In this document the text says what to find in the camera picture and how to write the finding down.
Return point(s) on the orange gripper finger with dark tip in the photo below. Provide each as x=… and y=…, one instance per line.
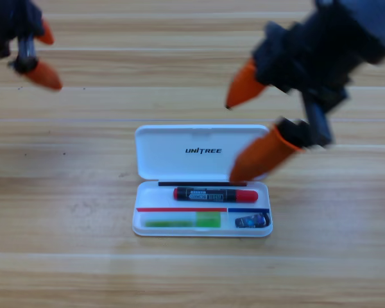
x=244, y=86

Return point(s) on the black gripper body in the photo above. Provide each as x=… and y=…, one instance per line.
x=9, y=22
x=311, y=54

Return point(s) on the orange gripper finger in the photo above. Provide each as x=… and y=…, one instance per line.
x=260, y=157
x=46, y=35
x=45, y=75

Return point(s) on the red and black marker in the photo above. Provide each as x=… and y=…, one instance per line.
x=211, y=195

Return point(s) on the small dark blue eraser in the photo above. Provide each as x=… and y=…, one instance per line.
x=251, y=221

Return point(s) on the white Unitree pencil case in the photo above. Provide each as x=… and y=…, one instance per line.
x=179, y=150

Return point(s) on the green highlighter pen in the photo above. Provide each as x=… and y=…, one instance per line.
x=179, y=222

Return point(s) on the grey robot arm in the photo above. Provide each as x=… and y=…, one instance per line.
x=372, y=19

